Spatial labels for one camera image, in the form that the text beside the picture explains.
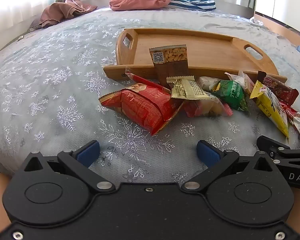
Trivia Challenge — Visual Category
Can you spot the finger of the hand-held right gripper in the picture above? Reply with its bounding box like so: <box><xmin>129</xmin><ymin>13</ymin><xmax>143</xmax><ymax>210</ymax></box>
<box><xmin>256</xmin><ymin>135</ymin><xmax>300</xmax><ymax>158</ymax></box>

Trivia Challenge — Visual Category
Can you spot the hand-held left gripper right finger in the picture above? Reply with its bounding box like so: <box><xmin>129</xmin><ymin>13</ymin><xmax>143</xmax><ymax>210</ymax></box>
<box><xmin>181</xmin><ymin>140</ymin><xmax>278</xmax><ymax>193</ymax></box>

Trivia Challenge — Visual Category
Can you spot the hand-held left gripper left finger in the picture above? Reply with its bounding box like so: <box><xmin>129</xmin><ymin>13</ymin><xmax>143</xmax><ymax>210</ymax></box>
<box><xmin>23</xmin><ymin>140</ymin><xmax>116</xmax><ymax>193</ymax></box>

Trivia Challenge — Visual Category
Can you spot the yellow snack packet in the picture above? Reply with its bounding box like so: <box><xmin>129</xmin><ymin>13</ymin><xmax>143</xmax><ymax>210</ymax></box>
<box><xmin>249</xmin><ymin>80</ymin><xmax>290</xmax><ymax>138</ymax></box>

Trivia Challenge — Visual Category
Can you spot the tan cake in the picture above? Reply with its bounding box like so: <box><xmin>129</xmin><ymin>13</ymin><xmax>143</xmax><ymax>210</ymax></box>
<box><xmin>184</xmin><ymin>97</ymin><xmax>233</xmax><ymax>118</ymax></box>

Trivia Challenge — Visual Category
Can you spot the dark red black-ended stick packet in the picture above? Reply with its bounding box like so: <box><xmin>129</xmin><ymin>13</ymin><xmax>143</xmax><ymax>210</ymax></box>
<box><xmin>258</xmin><ymin>71</ymin><xmax>300</xmax><ymax>105</ymax></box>

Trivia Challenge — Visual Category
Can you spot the green pea snack packet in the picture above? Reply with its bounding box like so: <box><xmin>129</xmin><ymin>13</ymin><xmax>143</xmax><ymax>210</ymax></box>
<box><xmin>209</xmin><ymin>79</ymin><xmax>249</xmax><ymax>112</ymax></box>

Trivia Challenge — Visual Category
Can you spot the gold snack packet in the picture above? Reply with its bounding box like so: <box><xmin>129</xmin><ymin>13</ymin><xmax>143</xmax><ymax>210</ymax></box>
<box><xmin>166</xmin><ymin>76</ymin><xmax>217</xmax><ymax>100</ymax></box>

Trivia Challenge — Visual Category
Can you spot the nougat candy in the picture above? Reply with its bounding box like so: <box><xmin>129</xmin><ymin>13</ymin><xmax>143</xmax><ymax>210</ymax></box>
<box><xmin>224</xmin><ymin>70</ymin><xmax>255</xmax><ymax>95</ymax></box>

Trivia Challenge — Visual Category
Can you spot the white cake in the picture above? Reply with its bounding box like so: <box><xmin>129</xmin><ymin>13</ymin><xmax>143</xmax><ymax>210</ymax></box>
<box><xmin>197</xmin><ymin>76</ymin><xmax>221</xmax><ymax>91</ymax></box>

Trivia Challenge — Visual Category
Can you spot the large red snack packet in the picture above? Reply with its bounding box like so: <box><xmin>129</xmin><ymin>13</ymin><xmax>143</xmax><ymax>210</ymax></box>
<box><xmin>99</xmin><ymin>83</ymin><xmax>185</xmax><ymax>136</ymax></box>

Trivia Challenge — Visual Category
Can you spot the thin red patterned wafer packet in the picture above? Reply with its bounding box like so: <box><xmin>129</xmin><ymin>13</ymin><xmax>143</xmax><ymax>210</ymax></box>
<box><xmin>125</xmin><ymin>72</ymin><xmax>171</xmax><ymax>92</ymax></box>

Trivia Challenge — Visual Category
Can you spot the brown peanut bar packet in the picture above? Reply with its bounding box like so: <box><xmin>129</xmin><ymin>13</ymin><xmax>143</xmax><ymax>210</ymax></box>
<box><xmin>149</xmin><ymin>44</ymin><xmax>190</xmax><ymax>88</ymax></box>

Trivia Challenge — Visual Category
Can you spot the wooden tray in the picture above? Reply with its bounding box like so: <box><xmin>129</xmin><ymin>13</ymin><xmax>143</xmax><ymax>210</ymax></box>
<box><xmin>103</xmin><ymin>28</ymin><xmax>288</xmax><ymax>83</ymax></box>

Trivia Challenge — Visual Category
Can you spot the snowflake bedspread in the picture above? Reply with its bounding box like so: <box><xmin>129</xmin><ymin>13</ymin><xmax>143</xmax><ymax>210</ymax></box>
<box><xmin>0</xmin><ymin>6</ymin><xmax>300</xmax><ymax>183</ymax></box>

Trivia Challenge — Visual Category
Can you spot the mauve crumpled garment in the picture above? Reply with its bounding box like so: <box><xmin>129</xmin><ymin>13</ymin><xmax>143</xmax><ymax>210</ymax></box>
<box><xmin>29</xmin><ymin>0</ymin><xmax>98</xmax><ymax>29</ymax></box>

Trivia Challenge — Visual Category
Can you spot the blue striped pillow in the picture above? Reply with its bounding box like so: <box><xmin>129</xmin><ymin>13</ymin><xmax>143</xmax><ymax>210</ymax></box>
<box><xmin>168</xmin><ymin>0</ymin><xmax>217</xmax><ymax>11</ymax></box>

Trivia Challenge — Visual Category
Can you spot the wooden bed frame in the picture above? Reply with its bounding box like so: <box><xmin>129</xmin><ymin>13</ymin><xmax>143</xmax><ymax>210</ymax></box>
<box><xmin>254</xmin><ymin>14</ymin><xmax>300</xmax><ymax>47</ymax></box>

